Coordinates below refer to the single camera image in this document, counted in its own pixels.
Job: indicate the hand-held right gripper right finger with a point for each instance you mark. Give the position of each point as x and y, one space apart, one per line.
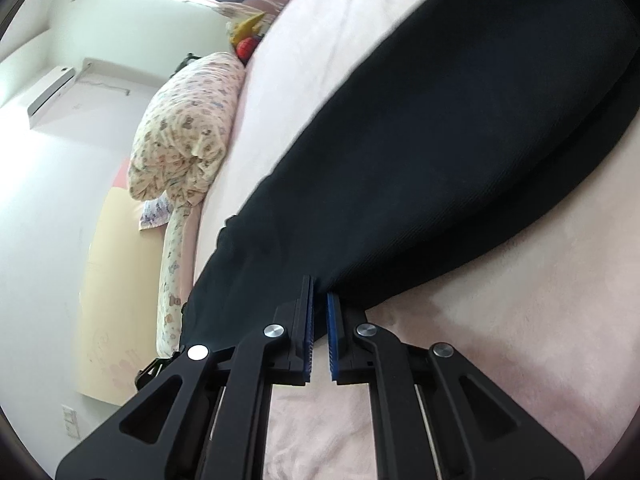
332 335

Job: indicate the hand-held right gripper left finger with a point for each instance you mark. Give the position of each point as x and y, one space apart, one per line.
308 332

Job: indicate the black pants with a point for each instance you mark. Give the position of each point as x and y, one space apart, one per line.
425 150

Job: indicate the floral printed bolster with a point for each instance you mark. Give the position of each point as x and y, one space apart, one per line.
172 280

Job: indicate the beige wooden headboard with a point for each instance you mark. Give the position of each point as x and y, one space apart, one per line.
117 300

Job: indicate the small purple printed cloth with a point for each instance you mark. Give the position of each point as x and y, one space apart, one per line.
152 212

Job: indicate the floral printed pillow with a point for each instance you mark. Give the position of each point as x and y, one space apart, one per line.
187 125

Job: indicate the yellow and red toy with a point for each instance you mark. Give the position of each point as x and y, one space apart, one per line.
246 35

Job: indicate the white air conditioner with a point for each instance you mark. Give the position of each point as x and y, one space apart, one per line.
50 92

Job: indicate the white wall socket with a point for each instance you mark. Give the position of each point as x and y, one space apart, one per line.
70 417

